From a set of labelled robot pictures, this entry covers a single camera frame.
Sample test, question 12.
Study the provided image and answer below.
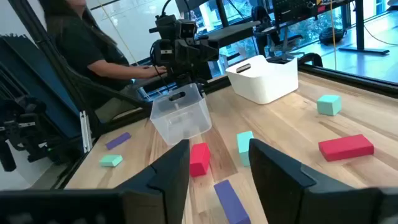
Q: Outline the purple rectangular block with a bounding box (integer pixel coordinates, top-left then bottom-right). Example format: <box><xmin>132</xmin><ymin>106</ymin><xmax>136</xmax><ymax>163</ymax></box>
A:
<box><xmin>213</xmin><ymin>179</ymin><xmax>252</xmax><ymax>224</ymax></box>
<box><xmin>104</xmin><ymin>131</ymin><xmax>132</xmax><ymax>151</ymax></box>

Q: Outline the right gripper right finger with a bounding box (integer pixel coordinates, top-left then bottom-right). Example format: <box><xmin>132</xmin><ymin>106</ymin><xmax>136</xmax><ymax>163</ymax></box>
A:
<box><xmin>248</xmin><ymin>138</ymin><xmax>382</xmax><ymax>224</ymax></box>

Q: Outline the black office chair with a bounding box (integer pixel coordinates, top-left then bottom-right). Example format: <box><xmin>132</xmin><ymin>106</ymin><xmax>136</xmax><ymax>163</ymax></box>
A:
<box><xmin>251</xmin><ymin>5</ymin><xmax>304</xmax><ymax>62</ymax></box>

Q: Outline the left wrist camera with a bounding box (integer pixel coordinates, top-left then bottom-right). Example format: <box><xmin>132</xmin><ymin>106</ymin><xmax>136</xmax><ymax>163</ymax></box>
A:
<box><xmin>177</xmin><ymin>19</ymin><xmax>198</xmax><ymax>40</ymax></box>

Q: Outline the teal rectangular block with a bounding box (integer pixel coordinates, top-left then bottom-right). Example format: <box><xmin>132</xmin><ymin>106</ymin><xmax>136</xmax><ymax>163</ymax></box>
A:
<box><xmin>236</xmin><ymin>130</ymin><xmax>254</xmax><ymax>167</ymax></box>
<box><xmin>99</xmin><ymin>154</ymin><xmax>124</xmax><ymax>168</ymax></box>

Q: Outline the black desk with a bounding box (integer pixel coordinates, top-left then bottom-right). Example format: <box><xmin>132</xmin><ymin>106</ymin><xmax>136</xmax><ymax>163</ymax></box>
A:
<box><xmin>205</xmin><ymin>20</ymin><xmax>262</xmax><ymax>49</ymax></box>

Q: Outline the silver metal bracket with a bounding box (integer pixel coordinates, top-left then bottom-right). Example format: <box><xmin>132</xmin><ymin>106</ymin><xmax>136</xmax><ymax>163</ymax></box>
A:
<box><xmin>79</xmin><ymin>110</ymin><xmax>93</xmax><ymax>154</ymax></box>

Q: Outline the person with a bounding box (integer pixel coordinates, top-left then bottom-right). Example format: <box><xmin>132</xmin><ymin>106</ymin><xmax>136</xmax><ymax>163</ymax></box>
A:
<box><xmin>39</xmin><ymin>0</ymin><xmax>169</xmax><ymax>122</ymax></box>

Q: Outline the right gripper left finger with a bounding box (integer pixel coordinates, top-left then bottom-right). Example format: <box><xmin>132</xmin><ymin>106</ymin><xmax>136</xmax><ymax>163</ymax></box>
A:
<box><xmin>115</xmin><ymin>139</ymin><xmax>191</xmax><ymax>224</ymax></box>

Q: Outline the dark blue panel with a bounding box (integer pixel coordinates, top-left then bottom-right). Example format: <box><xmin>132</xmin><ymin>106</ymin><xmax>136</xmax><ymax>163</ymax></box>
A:
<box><xmin>0</xmin><ymin>34</ymin><xmax>83</xmax><ymax>141</ymax></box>

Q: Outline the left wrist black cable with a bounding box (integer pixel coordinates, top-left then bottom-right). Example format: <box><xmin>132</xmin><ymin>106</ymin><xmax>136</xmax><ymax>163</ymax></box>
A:
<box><xmin>160</xmin><ymin>0</ymin><xmax>174</xmax><ymax>18</ymax></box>

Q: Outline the black mechanical device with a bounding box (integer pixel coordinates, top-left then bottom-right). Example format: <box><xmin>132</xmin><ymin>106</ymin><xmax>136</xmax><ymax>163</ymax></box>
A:
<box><xmin>0</xmin><ymin>96</ymin><xmax>78</xmax><ymax>172</ymax></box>

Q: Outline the white plastic bin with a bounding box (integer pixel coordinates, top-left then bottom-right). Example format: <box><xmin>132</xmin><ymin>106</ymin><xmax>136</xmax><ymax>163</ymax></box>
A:
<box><xmin>225</xmin><ymin>54</ymin><xmax>299</xmax><ymax>105</ymax></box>

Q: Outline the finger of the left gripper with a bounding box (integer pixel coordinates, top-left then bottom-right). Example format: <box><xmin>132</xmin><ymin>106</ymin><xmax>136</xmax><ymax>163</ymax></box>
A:
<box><xmin>150</xmin><ymin>39</ymin><xmax>175</xmax><ymax>67</ymax></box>
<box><xmin>198</xmin><ymin>36</ymin><xmax>220</xmax><ymax>62</ymax></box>

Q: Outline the clear plastic bin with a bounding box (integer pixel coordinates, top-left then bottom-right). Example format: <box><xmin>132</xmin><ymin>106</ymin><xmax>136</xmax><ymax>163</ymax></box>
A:
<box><xmin>149</xmin><ymin>82</ymin><xmax>213</xmax><ymax>146</ymax></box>

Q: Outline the black desk leg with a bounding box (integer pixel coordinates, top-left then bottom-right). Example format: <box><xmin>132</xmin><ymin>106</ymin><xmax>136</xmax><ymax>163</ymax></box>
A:
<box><xmin>338</xmin><ymin>0</ymin><xmax>391</xmax><ymax>56</ymax></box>

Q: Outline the red foam block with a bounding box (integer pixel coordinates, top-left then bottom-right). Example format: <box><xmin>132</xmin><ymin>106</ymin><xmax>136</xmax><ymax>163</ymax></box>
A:
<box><xmin>318</xmin><ymin>134</ymin><xmax>375</xmax><ymax>162</ymax></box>
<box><xmin>189</xmin><ymin>142</ymin><xmax>211</xmax><ymax>178</ymax></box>

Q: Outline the black backpack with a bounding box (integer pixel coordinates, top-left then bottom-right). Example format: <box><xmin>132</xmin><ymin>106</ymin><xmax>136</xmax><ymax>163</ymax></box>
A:
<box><xmin>318</xmin><ymin>26</ymin><xmax>348</xmax><ymax>46</ymax></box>

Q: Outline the yellow cable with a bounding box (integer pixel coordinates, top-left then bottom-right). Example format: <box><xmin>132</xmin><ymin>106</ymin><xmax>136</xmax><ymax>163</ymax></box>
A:
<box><xmin>328</xmin><ymin>0</ymin><xmax>338</xmax><ymax>71</ymax></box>

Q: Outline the teal cube block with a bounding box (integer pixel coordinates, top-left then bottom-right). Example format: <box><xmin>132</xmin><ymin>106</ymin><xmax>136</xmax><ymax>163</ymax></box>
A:
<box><xmin>316</xmin><ymin>94</ymin><xmax>342</xmax><ymax>116</ymax></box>

